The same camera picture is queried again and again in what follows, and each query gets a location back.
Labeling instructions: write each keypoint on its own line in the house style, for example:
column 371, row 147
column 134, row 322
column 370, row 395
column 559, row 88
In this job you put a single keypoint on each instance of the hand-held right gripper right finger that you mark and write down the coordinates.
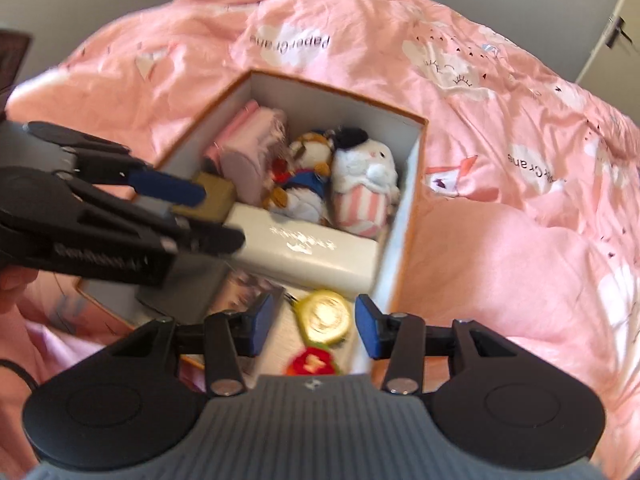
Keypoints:
column 367, row 327

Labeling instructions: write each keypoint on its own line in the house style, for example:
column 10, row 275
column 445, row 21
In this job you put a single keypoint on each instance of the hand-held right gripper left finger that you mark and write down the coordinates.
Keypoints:
column 260, row 325

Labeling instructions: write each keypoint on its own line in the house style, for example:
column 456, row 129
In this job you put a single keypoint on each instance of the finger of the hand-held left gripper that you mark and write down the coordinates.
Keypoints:
column 170, row 187
column 210, row 241

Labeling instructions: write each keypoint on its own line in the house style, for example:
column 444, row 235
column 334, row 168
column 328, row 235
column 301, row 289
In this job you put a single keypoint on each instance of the black box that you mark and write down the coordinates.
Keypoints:
column 245, row 295

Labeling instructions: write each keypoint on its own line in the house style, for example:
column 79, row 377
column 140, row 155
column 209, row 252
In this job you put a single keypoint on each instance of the round gold disc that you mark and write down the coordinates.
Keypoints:
column 325, row 317

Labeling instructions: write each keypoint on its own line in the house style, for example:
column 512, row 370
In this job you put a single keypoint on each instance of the small tan box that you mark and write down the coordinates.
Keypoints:
column 220, row 197

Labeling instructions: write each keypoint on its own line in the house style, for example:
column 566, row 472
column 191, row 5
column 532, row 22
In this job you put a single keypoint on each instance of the orange crocheted toy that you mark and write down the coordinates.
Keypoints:
column 310, row 362

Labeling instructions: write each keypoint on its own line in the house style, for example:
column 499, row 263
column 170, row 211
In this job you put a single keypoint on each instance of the long white box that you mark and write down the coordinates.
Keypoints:
column 310, row 260

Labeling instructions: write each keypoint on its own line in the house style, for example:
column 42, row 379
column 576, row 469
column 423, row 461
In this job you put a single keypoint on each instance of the pink pouch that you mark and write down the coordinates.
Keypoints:
column 250, row 150

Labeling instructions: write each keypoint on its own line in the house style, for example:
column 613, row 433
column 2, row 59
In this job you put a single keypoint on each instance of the brown white dog plush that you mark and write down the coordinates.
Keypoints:
column 305, row 195

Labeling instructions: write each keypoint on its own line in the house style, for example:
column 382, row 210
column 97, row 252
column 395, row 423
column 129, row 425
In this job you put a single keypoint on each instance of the orange cardboard box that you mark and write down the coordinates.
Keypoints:
column 400, row 200

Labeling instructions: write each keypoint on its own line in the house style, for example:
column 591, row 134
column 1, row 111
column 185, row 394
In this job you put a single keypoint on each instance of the white plush with striped cup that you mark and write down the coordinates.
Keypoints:
column 365, row 165

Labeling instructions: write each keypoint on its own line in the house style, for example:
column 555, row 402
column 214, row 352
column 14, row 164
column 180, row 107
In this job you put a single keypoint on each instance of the pink printed blanket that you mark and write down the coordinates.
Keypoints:
column 500, row 260

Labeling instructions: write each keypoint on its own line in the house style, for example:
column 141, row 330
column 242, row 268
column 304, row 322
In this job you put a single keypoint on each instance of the dark rectangular object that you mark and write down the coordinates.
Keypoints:
column 12, row 57

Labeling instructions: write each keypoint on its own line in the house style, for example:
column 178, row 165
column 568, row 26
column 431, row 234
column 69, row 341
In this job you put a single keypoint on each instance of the cream door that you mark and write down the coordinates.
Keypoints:
column 615, row 0

